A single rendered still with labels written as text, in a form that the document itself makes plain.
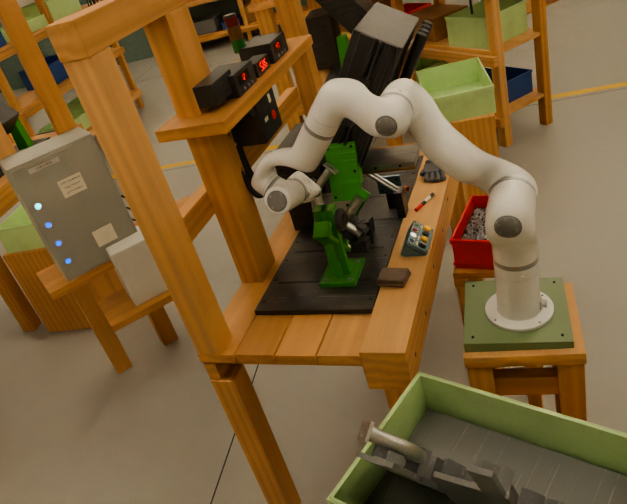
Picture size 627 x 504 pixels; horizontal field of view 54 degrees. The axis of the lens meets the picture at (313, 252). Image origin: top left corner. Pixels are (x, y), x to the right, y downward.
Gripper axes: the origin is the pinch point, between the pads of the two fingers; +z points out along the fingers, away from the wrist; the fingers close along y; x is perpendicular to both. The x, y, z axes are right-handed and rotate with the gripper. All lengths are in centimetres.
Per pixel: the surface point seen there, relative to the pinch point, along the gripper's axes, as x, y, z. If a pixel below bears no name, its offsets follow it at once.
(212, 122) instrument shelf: -3.2, 31.2, -24.0
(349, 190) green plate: -0.7, -9.9, 18.7
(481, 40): -67, 7, 287
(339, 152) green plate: -9.4, 1.1, 17.8
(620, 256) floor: -25, -132, 154
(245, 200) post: 21.5, 15.7, 2.9
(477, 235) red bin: -15, -55, 26
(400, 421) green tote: 13, -62, -60
